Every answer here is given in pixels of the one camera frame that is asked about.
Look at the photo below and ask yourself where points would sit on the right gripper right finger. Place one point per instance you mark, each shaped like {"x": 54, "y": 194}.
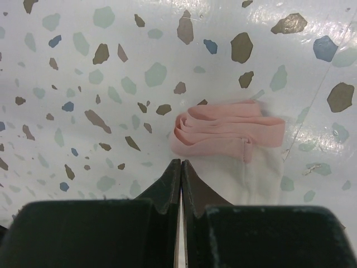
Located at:
{"x": 220, "y": 234}

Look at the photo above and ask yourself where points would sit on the white pink-trimmed underwear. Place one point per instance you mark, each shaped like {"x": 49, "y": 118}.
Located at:
{"x": 235, "y": 148}

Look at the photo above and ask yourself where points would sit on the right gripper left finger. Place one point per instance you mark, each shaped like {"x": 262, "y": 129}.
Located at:
{"x": 140, "y": 232}

